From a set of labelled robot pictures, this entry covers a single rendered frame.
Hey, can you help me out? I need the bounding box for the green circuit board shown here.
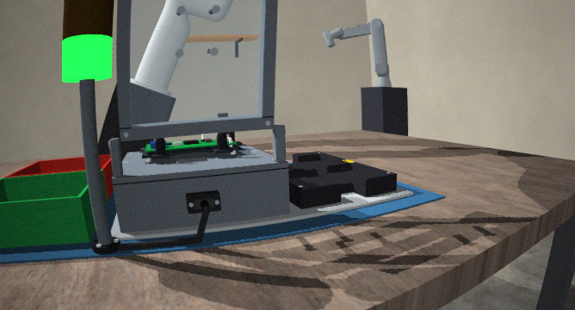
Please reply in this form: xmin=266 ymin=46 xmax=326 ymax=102
xmin=145 ymin=133 xmax=238 ymax=152

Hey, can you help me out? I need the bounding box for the green bin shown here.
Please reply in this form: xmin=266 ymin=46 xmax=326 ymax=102
xmin=0 ymin=170 xmax=96 ymax=248

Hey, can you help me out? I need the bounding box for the red bin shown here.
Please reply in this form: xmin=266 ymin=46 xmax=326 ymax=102
xmin=6 ymin=154 xmax=113 ymax=200

